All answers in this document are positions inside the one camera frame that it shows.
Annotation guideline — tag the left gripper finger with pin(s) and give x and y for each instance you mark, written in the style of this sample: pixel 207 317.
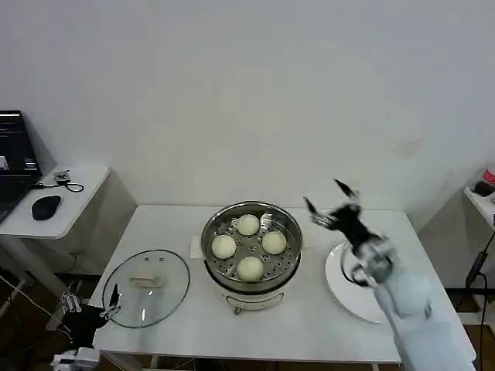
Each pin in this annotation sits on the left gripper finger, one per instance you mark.
pixel 71 301
pixel 114 299

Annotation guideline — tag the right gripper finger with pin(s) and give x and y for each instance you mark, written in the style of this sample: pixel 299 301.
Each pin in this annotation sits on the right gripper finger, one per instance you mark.
pixel 321 219
pixel 352 197

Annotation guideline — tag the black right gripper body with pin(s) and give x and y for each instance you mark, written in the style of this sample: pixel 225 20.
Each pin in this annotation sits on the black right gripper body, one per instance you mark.
pixel 352 224

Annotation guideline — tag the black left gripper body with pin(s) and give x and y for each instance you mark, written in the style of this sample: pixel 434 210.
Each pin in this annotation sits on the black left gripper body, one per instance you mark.
pixel 85 324

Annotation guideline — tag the white steamed bun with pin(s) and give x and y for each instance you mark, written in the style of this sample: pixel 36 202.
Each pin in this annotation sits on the white steamed bun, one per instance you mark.
pixel 248 224
pixel 274 242
pixel 250 268
pixel 224 247

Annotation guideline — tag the black computer mouse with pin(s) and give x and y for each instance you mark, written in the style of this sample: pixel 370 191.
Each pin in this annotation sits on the black computer mouse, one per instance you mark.
pixel 46 207

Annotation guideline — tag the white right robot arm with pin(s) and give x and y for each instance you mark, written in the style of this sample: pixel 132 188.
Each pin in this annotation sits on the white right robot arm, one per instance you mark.
pixel 406 309

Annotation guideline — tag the white plate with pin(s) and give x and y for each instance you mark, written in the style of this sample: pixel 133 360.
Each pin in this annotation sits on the white plate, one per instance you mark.
pixel 348 301

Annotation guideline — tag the white side desk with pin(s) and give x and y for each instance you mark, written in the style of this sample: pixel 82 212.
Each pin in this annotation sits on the white side desk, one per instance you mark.
pixel 77 208

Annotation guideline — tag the steel steamer with white base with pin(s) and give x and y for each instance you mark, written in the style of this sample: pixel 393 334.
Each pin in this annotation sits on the steel steamer with white base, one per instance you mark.
pixel 251 293

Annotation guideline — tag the white work table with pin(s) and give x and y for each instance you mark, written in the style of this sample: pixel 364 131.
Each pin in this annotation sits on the white work table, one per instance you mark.
pixel 290 336

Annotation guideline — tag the small grey device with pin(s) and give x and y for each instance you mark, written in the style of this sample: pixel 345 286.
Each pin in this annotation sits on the small grey device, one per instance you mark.
pixel 62 176

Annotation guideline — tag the white side shelf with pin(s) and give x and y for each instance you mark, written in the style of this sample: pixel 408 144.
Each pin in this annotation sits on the white side shelf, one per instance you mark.
pixel 481 205

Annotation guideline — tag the black round object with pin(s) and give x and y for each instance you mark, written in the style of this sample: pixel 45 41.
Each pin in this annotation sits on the black round object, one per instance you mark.
pixel 482 188

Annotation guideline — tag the red container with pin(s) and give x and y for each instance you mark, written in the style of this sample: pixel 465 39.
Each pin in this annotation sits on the red container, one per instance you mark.
pixel 490 174

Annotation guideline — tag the black laptop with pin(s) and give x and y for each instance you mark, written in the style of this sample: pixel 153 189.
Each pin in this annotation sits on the black laptop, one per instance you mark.
pixel 15 154

